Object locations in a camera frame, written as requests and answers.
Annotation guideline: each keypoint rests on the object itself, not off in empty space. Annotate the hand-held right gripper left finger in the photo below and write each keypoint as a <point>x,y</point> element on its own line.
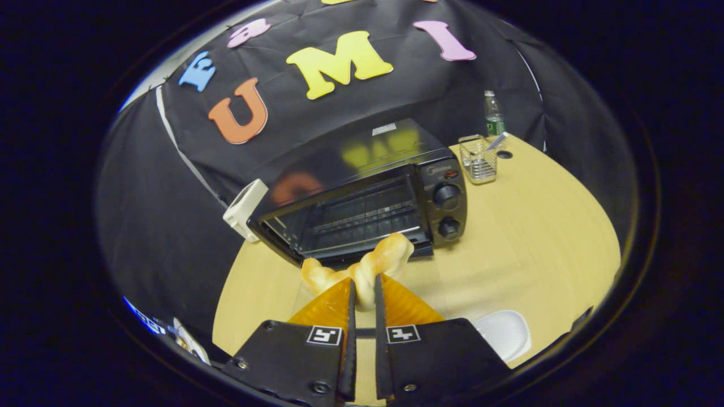
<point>348,339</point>

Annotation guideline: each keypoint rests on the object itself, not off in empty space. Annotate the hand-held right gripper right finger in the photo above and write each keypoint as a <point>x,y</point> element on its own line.
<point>382,339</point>

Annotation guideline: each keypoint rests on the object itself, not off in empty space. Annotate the twisted bread roll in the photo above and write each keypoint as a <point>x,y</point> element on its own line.
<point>390,254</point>

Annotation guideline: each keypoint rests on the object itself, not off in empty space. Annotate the black electric oven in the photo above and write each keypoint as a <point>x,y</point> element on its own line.
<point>396,141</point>

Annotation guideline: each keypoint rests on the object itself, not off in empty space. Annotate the white plate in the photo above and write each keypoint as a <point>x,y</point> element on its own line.
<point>503,333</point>

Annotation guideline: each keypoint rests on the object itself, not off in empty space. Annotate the white rounded object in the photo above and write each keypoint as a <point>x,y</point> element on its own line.
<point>189,342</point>

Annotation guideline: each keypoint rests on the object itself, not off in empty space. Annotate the white toaster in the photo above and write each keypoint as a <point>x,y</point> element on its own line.
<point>243,212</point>

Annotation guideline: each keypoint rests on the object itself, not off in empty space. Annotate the white picture panel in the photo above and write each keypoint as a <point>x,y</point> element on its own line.
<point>144,319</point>

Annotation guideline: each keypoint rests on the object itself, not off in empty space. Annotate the round black table grommet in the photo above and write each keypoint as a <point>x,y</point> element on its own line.
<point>504,154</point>

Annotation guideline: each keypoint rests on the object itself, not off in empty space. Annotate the metal utensil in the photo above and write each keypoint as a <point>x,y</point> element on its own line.
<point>498,141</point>

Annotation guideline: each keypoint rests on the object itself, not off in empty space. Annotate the clear plastic bottle green label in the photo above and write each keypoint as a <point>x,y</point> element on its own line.
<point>494,118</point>

